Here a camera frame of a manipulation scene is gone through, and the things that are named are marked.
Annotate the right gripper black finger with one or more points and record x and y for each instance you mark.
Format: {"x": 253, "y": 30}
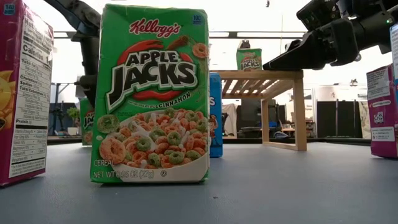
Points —
{"x": 295, "y": 59}
{"x": 292, "y": 44}

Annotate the wooden slatted shelf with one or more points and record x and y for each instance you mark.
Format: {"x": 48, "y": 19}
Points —
{"x": 264, "y": 74}

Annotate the black monitor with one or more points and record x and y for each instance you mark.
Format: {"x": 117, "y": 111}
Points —
{"x": 252, "y": 110}

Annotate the small black ceiling fixture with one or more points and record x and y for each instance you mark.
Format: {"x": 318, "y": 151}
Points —
{"x": 267, "y": 3}

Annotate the blue Rice Krispies cereal box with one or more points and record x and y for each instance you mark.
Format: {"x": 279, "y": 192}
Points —
{"x": 395, "y": 46}
{"x": 216, "y": 130}

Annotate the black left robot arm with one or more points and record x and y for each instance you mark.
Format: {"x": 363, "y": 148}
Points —
{"x": 84, "y": 15}

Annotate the potted plant white pot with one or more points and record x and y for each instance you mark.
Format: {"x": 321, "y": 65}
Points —
{"x": 74, "y": 113}

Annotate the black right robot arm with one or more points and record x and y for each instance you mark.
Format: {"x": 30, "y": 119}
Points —
{"x": 376, "y": 21}

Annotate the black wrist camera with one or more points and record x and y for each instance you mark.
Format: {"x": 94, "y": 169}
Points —
{"x": 317, "y": 15}

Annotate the black partition panels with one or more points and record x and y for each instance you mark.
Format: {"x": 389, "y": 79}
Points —
{"x": 326, "y": 121}

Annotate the magenta cereal box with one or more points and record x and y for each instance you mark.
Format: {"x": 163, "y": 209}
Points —
{"x": 28, "y": 93}
{"x": 381, "y": 124}

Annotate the green Apple Jacks cereal box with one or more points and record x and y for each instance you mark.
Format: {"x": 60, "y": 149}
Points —
{"x": 248, "y": 60}
{"x": 85, "y": 124}
{"x": 149, "y": 93}

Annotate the grey-blue table mat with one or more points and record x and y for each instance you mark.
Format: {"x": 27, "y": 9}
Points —
{"x": 248, "y": 193}

